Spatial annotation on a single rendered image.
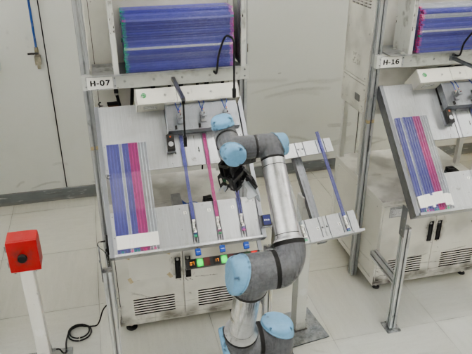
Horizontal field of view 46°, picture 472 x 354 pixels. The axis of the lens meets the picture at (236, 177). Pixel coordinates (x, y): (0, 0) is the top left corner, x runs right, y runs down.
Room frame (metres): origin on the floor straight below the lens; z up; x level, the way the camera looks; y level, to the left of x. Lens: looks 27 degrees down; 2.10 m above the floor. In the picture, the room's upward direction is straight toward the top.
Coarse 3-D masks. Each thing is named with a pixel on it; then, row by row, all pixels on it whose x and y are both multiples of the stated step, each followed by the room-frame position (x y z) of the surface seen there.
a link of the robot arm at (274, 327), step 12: (276, 312) 1.56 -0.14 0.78; (264, 324) 1.48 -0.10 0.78; (276, 324) 1.49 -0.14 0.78; (288, 324) 1.49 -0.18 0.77; (264, 336) 1.46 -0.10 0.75; (276, 336) 1.45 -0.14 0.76; (288, 336) 1.46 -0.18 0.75; (264, 348) 1.44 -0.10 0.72; (276, 348) 1.45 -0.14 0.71; (288, 348) 1.47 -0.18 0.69
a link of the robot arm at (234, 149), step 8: (224, 136) 1.62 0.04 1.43; (232, 136) 1.61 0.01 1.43; (240, 136) 1.61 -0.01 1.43; (248, 136) 1.61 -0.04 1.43; (224, 144) 1.58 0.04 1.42; (232, 144) 1.57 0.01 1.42; (240, 144) 1.58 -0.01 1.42; (248, 144) 1.59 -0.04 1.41; (224, 152) 1.55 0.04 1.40; (232, 152) 1.54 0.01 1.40; (240, 152) 1.55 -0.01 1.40; (248, 152) 1.58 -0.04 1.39; (256, 152) 1.58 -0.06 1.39; (224, 160) 1.55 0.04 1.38; (232, 160) 1.55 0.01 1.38; (240, 160) 1.56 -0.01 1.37
